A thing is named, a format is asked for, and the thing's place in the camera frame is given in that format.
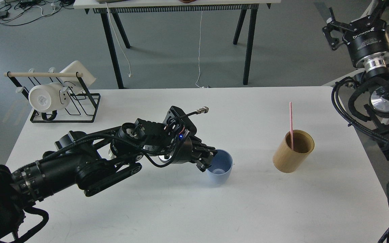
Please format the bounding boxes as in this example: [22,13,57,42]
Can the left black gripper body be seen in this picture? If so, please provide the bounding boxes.
[159,135,201,166]

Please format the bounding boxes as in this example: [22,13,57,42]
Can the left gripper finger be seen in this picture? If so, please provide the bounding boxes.
[196,152,217,172]
[194,137,217,152]

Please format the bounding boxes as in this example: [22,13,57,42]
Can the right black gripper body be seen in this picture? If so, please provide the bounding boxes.
[342,19,389,72]

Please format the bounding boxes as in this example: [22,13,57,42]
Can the blue plastic cup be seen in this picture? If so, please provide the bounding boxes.
[206,149,233,185]

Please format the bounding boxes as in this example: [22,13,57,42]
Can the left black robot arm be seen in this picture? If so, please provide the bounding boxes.
[0,115,217,243]

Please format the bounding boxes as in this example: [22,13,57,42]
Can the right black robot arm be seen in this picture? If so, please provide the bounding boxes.
[322,0,389,161]

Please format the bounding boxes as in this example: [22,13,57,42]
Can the bamboo cylinder holder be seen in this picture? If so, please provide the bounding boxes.
[272,130,315,173]

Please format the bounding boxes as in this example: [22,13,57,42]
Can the white plate on rack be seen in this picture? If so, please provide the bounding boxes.
[59,60,97,96]

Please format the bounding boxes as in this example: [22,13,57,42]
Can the white mug on rack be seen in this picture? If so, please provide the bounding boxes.
[28,83,71,112]

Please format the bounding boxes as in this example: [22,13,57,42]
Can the background white table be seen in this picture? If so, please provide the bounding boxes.
[73,0,280,89]

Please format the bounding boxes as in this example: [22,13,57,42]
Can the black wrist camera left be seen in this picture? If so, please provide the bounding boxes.
[163,106,209,138]

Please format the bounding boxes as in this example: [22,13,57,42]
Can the white hanging cable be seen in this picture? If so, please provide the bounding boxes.
[195,11,212,89]
[105,3,132,77]

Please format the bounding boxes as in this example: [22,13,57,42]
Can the black wire dish rack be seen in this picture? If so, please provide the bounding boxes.
[4,71,101,123]

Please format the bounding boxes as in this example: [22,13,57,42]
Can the floor cables and adapters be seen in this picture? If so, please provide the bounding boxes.
[0,0,75,41]

